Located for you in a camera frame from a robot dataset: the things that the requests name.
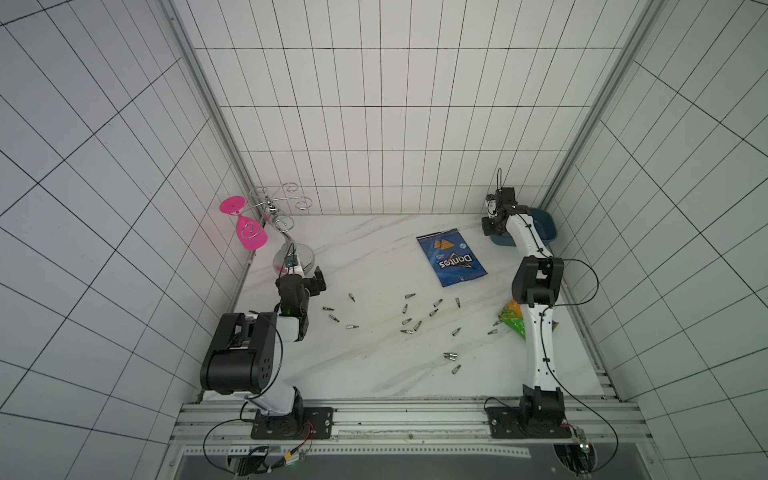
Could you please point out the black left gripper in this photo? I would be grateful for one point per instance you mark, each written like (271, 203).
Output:
(313, 287)

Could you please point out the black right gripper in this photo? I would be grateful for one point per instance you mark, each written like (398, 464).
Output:
(501, 200)

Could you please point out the teal plastic storage box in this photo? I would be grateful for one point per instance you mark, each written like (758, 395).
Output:
(543, 223)

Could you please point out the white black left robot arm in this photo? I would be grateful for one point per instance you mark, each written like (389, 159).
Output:
(246, 355)

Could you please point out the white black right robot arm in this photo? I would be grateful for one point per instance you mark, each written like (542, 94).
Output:
(535, 288)

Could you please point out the blue Doritos chip bag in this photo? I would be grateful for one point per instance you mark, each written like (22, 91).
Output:
(451, 258)

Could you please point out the chrome lamp with pink shades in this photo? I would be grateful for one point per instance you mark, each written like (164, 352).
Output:
(260, 218)

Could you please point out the green orange snack bag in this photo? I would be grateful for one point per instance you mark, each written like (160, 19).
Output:
(516, 319)

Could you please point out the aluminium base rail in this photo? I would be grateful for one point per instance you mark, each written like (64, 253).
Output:
(214, 429)

